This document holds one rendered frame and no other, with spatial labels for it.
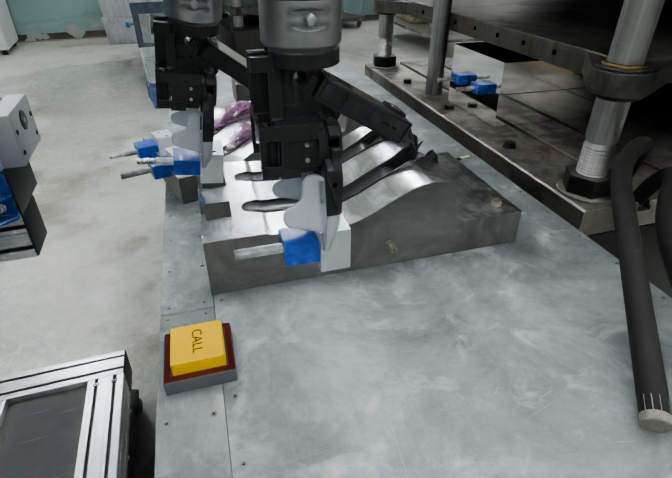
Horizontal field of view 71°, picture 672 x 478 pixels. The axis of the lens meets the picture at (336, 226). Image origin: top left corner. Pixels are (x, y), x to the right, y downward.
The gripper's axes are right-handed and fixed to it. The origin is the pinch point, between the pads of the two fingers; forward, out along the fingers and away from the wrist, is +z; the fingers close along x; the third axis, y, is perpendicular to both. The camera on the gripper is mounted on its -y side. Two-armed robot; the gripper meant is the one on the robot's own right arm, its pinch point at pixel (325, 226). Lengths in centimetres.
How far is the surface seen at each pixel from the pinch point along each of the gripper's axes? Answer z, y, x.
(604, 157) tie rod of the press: 8, -62, -22
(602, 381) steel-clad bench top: 15.0, -28.1, 18.3
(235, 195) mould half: 6.1, 8.7, -22.5
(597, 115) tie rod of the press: 0, -60, -24
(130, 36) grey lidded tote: 86, 90, -679
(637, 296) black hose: 8.7, -36.1, 12.6
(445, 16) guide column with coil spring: -8, -64, -97
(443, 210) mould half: 6.7, -21.2, -10.0
